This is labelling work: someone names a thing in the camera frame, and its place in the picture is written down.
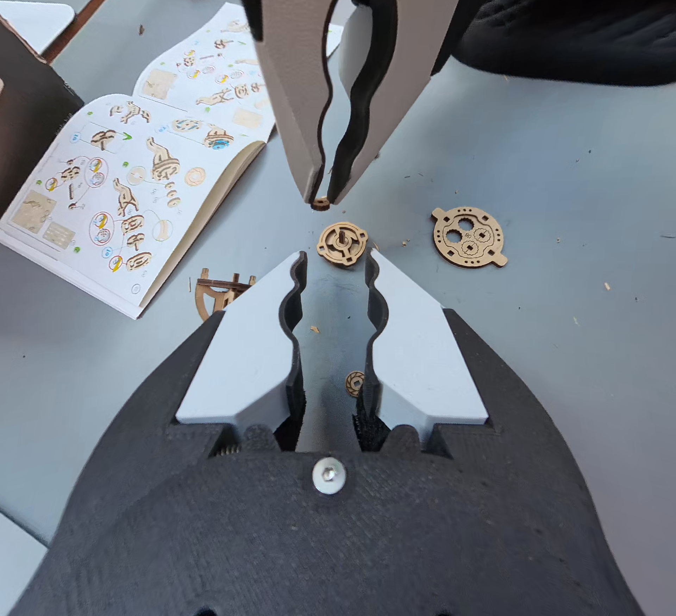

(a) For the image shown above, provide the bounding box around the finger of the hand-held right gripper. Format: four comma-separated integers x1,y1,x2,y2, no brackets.
326,0,483,204
258,0,362,205

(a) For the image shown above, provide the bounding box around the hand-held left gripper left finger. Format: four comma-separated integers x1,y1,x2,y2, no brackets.
174,251,309,434

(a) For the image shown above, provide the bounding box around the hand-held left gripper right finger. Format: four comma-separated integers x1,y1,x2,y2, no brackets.
360,248,490,433

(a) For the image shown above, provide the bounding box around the wooden base with rod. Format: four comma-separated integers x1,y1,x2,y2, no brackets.
195,266,259,322

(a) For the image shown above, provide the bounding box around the wooden wheel part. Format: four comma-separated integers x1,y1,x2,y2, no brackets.
316,221,369,269

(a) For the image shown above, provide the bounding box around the black model kit box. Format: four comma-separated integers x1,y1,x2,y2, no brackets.
0,19,85,218

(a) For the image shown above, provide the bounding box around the black mesh cushion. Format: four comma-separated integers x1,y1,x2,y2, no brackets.
453,0,676,87

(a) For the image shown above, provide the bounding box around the round wooden plate with holes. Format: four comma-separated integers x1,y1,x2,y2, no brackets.
431,206,509,269

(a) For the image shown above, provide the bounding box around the instruction booklet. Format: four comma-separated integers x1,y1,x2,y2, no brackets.
0,2,344,320

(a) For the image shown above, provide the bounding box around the white cardboard flap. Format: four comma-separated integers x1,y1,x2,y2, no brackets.
0,0,75,54

